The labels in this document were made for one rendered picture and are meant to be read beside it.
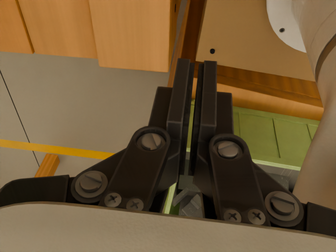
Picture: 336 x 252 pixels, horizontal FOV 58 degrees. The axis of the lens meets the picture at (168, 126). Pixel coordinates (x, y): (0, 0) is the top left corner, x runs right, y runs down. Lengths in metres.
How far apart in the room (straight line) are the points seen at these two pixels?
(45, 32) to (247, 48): 0.38
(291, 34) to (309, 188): 0.31
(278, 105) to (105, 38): 0.45
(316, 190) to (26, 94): 1.98
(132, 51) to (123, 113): 1.38
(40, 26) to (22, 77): 1.40
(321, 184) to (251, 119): 0.53
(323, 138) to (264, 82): 0.56
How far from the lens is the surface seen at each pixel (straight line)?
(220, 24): 0.51
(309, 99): 0.83
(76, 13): 0.61
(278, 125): 0.78
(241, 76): 0.80
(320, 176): 0.26
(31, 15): 0.65
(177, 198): 0.82
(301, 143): 0.77
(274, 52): 0.54
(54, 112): 2.14
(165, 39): 0.56
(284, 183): 0.91
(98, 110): 1.99
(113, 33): 0.58
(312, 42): 0.37
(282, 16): 0.50
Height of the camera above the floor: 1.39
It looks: 45 degrees down
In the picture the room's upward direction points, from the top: 170 degrees counter-clockwise
